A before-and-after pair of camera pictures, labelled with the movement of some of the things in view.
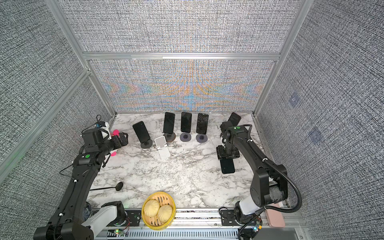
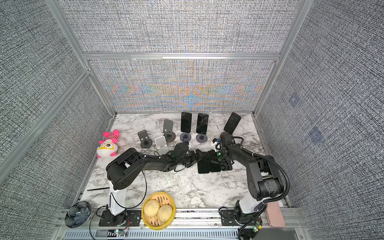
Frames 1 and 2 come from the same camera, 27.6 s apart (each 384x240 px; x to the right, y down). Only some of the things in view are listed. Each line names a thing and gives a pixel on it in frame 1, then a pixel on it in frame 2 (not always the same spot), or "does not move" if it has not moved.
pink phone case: x=275 y=218 does not move
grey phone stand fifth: x=201 y=138 does not move
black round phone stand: x=147 y=144 does not move
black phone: x=169 y=122 -> x=203 y=166
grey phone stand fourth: x=185 y=137 does not move
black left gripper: x=124 y=140 -> x=194 y=159
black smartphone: x=186 y=122 does not move
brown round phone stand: x=170 y=138 does not move
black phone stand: x=141 y=131 -> x=215 y=167
